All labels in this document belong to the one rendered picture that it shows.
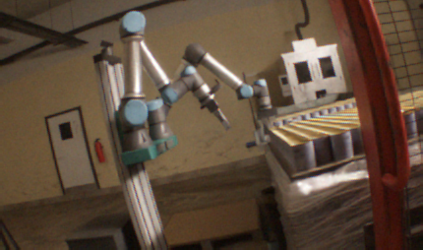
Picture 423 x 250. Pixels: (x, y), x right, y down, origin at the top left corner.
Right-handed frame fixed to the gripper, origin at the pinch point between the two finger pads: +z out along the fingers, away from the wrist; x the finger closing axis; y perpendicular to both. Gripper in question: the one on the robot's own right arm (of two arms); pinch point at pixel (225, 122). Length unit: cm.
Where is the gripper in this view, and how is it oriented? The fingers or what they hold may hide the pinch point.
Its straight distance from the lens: 202.3
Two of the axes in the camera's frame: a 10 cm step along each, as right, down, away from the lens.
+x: 0.7, 1.6, -9.8
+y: -8.0, 6.0, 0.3
